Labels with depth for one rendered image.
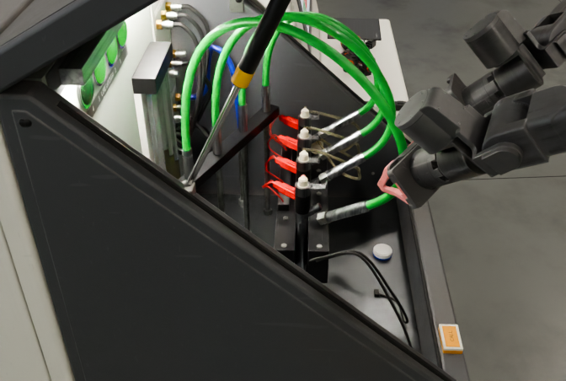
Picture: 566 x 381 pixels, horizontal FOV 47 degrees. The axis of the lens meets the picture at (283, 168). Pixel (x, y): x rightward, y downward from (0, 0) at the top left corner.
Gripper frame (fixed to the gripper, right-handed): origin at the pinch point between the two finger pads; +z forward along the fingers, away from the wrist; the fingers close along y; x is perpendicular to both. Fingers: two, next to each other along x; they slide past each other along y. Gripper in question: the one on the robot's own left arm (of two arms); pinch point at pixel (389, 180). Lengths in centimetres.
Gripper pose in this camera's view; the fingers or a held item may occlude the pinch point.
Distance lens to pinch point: 98.5
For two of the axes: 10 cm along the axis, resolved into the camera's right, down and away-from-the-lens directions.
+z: -4.2, 2.0, 8.8
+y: -6.8, 5.7, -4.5
